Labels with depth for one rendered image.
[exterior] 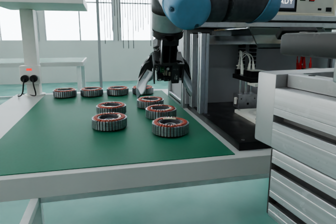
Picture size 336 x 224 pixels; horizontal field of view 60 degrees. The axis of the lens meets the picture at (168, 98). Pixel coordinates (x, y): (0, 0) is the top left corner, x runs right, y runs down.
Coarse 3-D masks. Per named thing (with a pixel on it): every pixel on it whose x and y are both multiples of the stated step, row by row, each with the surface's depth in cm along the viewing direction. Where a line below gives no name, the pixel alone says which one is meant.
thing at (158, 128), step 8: (160, 120) 90; (168, 120) 92; (176, 120) 91; (184, 120) 89; (152, 128) 87; (160, 128) 84; (168, 128) 83; (176, 128) 84; (184, 128) 85; (168, 136) 84; (176, 136) 85
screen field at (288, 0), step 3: (282, 0) 107; (285, 0) 107; (288, 0) 107; (291, 0) 107; (294, 0) 108; (282, 3) 107; (285, 3) 107; (288, 3) 107; (291, 3) 108; (282, 6) 107; (285, 6) 107; (288, 6) 108; (291, 6) 108
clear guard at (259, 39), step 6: (216, 30) 106; (222, 30) 106; (228, 30) 106; (234, 30) 106; (240, 30) 106; (246, 30) 106; (252, 30) 81; (258, 30) 81; (264, 30) 82; (270, 30) 82; (276, 30) 82; (318, 30) 85; (324, 30) 86; (252, 36) 80; (258, 36) 80; (264, 36) 80; (270, 36) 81; (258, 42) 78; (264, 42) 79; (270, 42) 79; (276, 42) 80
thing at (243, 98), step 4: (236, 92) 114; (248, 92) 113; (236, 96) 111; (240, 96) 110; (244, 96) 110; (248, 96) 110; (252, 96) 111; (256, 96) 111; (240, 100) 110; (244, 100) 110; (248, 100) 111; (252, 100) 111; (256, 100) 111; (236, 104) 112; (240, 104) 110; (244, 104) 111; (248, 104) 111; (252, 104) 111; (240, 108) 111
